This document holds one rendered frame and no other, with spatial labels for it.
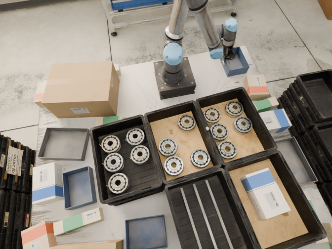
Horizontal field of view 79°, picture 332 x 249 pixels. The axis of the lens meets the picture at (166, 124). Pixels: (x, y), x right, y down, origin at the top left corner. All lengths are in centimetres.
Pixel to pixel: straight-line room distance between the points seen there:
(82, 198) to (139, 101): 70
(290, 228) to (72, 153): 124
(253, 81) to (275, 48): 153
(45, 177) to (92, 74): 66
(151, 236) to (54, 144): 82
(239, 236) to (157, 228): 41
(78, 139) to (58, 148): 14
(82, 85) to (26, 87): 159
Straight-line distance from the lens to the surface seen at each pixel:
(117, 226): 124
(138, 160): 110
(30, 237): 133
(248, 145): 122
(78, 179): 134
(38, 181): 135
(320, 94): 208
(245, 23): 322
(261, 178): 109
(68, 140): 144
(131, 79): 156
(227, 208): 111
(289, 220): 121
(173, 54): 123
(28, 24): 369
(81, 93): 133
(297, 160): 145
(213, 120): 119
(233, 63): 168
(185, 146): 114
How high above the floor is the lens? 191
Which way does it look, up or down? 65 degrees down
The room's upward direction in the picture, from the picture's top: 4 degrees counter-clockwise
